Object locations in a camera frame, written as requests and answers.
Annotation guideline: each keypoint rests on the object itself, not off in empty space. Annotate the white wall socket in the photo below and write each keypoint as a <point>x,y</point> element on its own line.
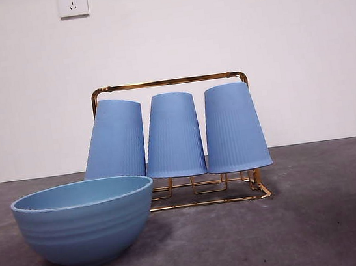
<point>73,4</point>

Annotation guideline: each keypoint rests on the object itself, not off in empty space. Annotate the light blue ridged bowl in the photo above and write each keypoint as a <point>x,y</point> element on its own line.
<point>86,230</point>

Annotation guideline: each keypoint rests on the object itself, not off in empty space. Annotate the blue ribbed plastic cup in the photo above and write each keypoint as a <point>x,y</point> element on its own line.
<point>113,138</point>
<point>234,129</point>
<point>173,137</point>

